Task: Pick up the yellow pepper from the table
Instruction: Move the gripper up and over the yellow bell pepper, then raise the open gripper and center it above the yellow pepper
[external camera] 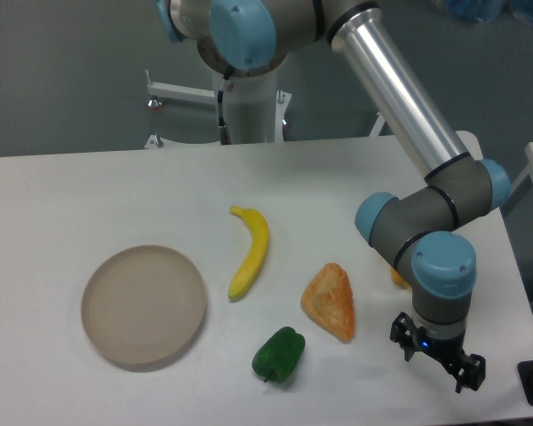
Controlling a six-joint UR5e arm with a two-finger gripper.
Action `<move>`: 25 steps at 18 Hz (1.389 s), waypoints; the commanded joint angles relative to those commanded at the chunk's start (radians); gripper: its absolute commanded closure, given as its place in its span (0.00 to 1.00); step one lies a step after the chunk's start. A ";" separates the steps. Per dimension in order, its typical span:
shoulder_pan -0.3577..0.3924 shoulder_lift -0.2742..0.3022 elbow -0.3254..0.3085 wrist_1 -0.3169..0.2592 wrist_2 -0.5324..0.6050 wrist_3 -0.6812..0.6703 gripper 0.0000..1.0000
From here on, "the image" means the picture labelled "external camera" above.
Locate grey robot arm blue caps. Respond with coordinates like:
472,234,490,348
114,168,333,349
155,1,511,390

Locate yellow pepper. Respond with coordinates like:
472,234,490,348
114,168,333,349
390,268,410,288

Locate green toy pepper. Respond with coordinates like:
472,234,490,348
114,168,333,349
251,327,306,383

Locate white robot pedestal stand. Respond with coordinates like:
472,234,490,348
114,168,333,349
145,70,387,148

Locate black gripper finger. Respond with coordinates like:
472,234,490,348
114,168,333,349
390,312,422,361
443,351,486,393

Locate beige round plate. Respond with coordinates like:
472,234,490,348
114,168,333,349
81,245,207,372

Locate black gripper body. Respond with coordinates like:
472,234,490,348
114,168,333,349
411,312,465,366

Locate orange toy pastry wedge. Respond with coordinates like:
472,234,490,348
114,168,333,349
300,263,355,343

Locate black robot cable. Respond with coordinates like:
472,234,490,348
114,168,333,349
216,66,235,146

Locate yellow toy banana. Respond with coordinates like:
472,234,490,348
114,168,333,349
227,206,269,301

